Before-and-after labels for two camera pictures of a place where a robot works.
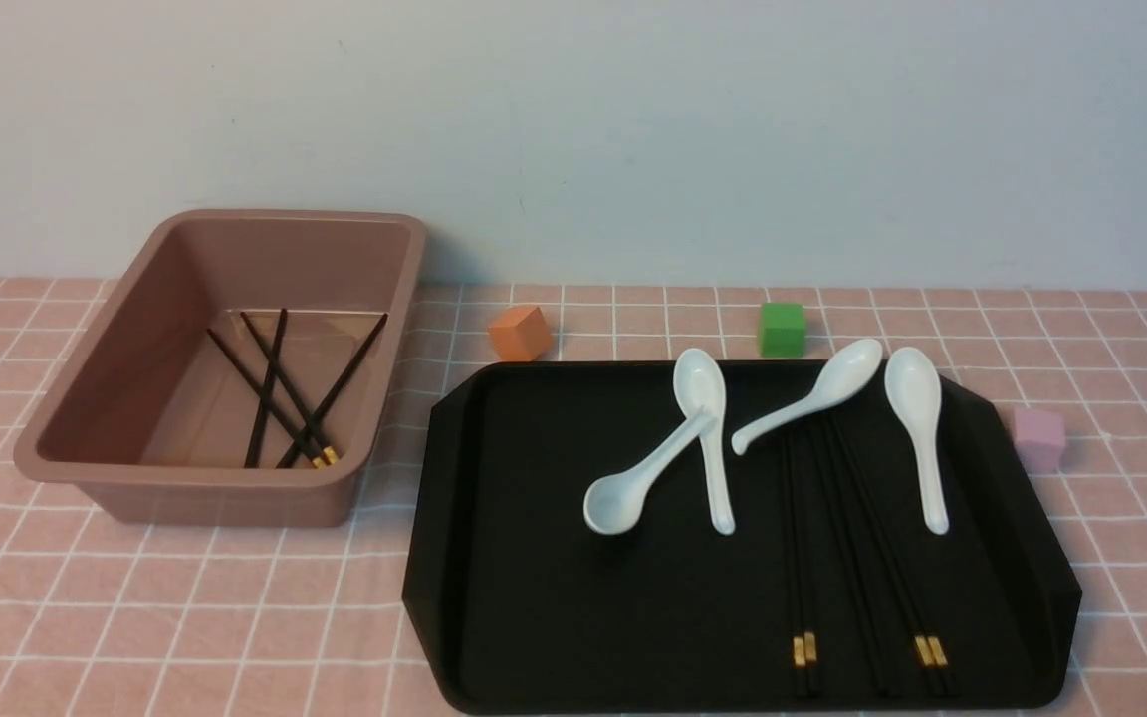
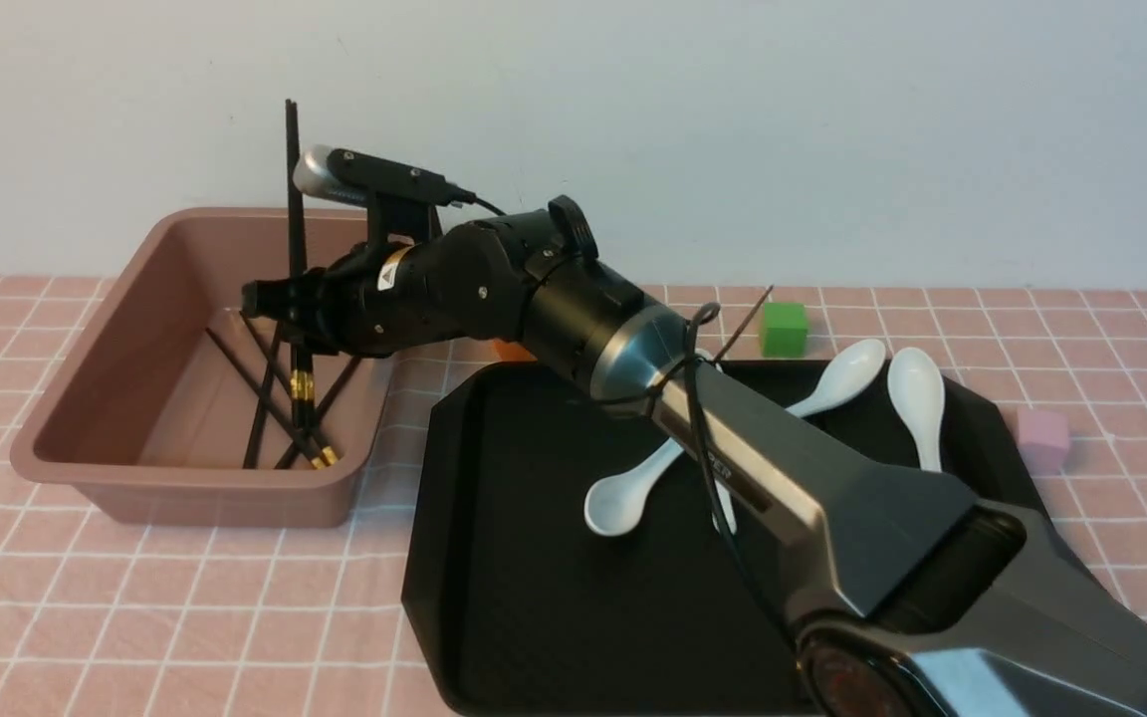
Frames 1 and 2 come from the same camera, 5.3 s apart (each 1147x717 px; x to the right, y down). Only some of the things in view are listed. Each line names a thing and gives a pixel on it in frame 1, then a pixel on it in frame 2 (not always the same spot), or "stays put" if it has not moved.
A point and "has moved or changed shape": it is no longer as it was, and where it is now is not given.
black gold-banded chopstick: x=810 y=615 has moved or changed shape
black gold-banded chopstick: x=798 y=629 has moved or changed shape
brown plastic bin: x=236 y=370 stays put
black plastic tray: x=735 y=537 stays put
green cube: x=783 y=330 stays put
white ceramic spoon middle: x=846 y=373 stays put
